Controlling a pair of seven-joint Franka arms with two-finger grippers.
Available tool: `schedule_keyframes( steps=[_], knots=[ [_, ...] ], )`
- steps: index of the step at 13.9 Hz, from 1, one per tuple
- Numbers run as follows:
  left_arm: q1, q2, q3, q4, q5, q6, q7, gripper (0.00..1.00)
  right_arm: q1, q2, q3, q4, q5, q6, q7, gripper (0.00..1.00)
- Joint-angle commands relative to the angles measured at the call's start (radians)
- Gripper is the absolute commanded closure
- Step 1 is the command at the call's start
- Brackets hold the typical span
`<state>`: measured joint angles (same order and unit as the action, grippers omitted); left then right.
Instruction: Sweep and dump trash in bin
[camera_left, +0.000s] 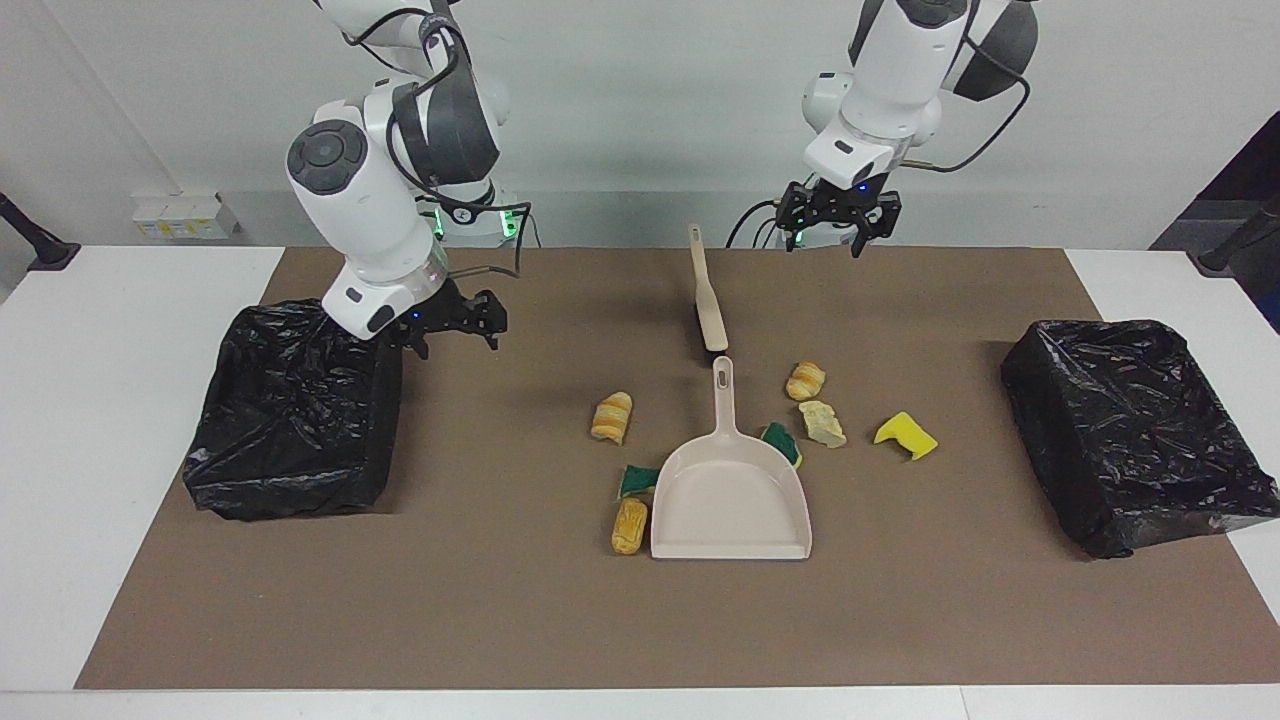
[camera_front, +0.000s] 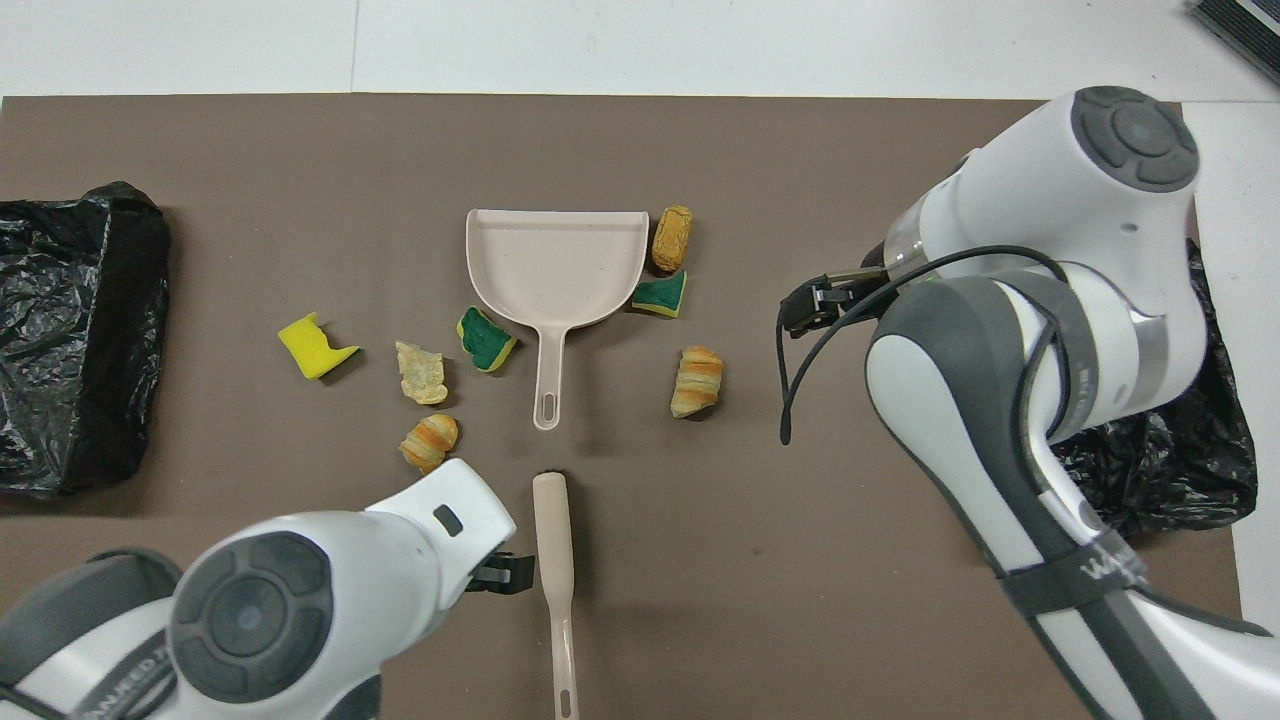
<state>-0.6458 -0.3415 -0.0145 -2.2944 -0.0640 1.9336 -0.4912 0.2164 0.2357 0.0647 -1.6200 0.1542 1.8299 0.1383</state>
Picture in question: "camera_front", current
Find brown table mat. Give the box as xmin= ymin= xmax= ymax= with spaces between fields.
xmin=0 ymin=93 xmax=1256 ymax=720

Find dark ribbed panel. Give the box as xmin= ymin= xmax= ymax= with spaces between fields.
xmin=1185 ymin=0 xmax=1280 ymax=59

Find pale cream bread piece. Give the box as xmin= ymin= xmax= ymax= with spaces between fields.
xmin=394 ymin=340 xmax=450 ymax=407

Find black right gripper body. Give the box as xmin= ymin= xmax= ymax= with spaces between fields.
xmin=842 ymin=262 xmax=893 ymax=319

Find green and yellow sponge piece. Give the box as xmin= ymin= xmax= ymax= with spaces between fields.
xmin=456 ymin=305 xmax=519 ymax=373
xmin=630 ymin=268 xmax=689 ymax=320

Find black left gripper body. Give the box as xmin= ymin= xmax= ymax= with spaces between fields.
xmin=463 ymin=553 xmax=511 ymax=595

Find beige hand brush black bristles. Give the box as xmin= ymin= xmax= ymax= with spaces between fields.
xmin=531 ymin=470 xmax=581 ymax=720

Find beige plastic dustpan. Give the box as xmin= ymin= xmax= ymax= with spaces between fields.
xmin=465 ymin=208 xmax=651 ymax=432

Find bin lined with black bag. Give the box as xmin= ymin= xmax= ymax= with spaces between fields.
xmin=0 ymin=181 xmax=173 ymax=498
xmin=1050 ymin=238 xmax=1259 ymax=541

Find striped toy croissant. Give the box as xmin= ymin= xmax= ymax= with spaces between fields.
xmin=398 ymin=413 xmax=461 ymax=474
xmin=669 ymin=345 xmax=725 ymax=420

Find brown bread roll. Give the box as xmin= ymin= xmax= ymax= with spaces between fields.
xmin=651 ymin=205 xmax=695 ymax=275

